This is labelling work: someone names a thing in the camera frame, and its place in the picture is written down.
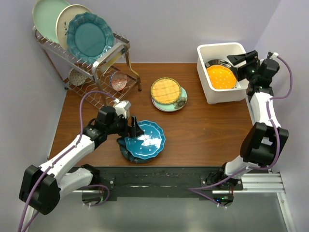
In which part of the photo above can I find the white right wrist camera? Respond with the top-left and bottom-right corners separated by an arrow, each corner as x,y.
267,52 -> 279,59

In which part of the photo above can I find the black rimmed cream plate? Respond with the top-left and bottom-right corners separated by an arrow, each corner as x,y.
205,59 -> 233,69

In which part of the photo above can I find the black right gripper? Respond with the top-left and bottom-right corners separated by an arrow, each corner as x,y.
226,51 -> 259,83

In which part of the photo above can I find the red patterned small bowl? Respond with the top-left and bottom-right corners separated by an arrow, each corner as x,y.
110,71 -> 127,91

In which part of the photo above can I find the dark teal round plate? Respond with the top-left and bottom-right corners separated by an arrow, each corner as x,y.
121,150 -> 153,164

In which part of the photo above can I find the yellow woven pattern plate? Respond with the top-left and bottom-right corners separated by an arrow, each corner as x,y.
151,77 -> 182,105

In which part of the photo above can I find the dark blue square plate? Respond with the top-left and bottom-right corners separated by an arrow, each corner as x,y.
116,137 -> 128,159

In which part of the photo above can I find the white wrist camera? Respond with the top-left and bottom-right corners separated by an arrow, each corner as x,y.
113,99 -> 131,119
267,52 -> 279,59

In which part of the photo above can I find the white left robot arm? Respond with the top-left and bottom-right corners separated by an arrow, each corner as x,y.
19,101 -> 143,215

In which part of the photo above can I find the mint green large plate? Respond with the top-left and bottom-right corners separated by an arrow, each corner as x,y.
32,0 -> 70,43

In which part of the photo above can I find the metal dish rack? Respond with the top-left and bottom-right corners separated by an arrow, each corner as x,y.
32,27 -> 142,108

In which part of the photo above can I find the teal scalloped large plate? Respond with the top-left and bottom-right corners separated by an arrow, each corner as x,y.
66,13 -> 114,64

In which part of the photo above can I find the teal dotted scalloped plate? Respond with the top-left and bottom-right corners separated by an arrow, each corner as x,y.
125,120 -> 166,160

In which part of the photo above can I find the mint floral plate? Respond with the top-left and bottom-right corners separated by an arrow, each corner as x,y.
152,87 -> 188,112

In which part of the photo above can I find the white plastic bin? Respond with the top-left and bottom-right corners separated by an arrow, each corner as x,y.
197,42 -> 249,104

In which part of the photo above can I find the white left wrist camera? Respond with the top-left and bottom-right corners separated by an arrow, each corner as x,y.
113,99 -> 131,119

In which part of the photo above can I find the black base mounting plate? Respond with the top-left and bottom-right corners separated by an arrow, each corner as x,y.
84,164 -> 243,203

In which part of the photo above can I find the cream floral large plate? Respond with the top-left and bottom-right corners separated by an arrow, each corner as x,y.
56,4 -> 92,51

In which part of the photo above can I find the white patterned small bowl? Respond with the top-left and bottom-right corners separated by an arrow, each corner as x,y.
68,68 -> 87,87

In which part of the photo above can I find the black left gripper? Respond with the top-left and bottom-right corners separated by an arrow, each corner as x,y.
106,113 -> 143,139

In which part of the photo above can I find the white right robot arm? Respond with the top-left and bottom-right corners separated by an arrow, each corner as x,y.
205,50 -> 289,190

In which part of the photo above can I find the orange dotted scalloped plate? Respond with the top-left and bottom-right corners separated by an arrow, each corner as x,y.
206,65 -> 237,89

